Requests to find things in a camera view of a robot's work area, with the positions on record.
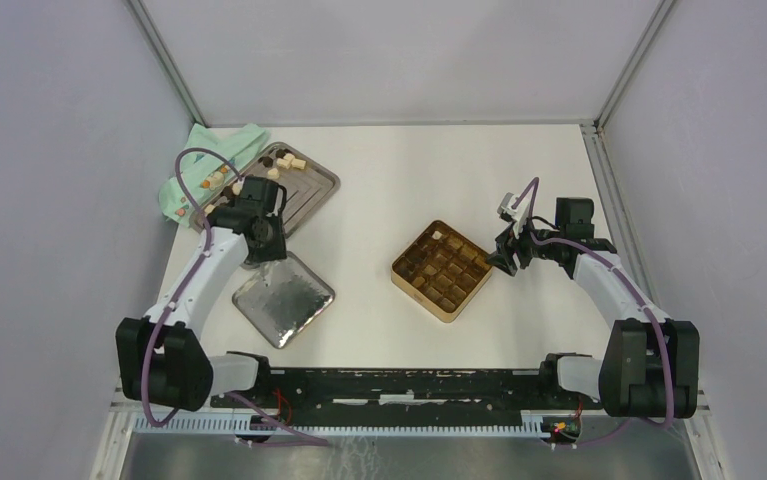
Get gold chocolate box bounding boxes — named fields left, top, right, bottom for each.
left=390, top=220, right=492, bottom=323

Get steel serving tongs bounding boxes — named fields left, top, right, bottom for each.
left=258, top=262, right=274, bottom=288

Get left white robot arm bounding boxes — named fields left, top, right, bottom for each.
left=115, top=176, right=288, bottom=411

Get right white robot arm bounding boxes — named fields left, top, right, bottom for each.
left=487, top=193, right=700, bottom=421

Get steel chocolate tray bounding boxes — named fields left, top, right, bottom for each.
left=203, top=142, right=340, bottom=237

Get silver box lid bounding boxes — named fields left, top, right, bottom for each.
left=231, top=252, right=336, bottom=349

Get green patterned cloth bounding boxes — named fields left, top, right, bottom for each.
left=158, top=124, right=270, bottom=226

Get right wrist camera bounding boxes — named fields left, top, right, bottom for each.
left=497, top=192, right=532, bottom=238

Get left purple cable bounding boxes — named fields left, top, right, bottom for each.
left=140, top=148, right=331, bottom=448

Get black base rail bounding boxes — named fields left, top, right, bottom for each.
left=243, top=367, right=593, bottom=427

